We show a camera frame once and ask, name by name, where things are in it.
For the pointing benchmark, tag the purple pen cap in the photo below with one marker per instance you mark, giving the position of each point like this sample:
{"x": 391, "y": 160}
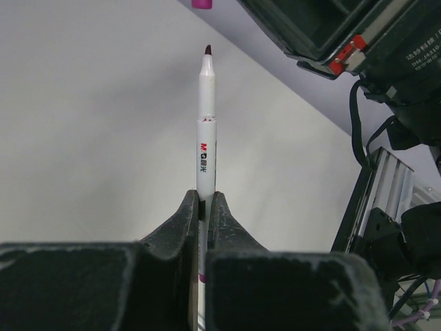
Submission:
{"x": 202, "y": 4}

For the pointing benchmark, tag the purple pen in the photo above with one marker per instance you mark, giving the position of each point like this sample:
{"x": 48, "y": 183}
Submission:
{"x": 206, "y": 148}

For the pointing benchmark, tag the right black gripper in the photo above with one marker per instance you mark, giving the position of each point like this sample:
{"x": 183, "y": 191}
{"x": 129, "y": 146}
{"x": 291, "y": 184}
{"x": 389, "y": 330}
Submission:
{"x": 392, "y": 46}

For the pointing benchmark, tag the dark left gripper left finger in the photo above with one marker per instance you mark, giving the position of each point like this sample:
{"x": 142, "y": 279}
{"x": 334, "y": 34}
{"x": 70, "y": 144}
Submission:
{"x": 149, "y": 284}

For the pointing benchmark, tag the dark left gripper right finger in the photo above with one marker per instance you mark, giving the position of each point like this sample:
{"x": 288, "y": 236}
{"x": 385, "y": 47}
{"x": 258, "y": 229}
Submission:
{"x": 248, "y": 287}

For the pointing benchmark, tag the aluminium frame rail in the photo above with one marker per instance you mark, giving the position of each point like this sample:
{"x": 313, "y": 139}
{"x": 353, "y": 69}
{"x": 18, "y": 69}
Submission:
{"x": 393, "y": 188}

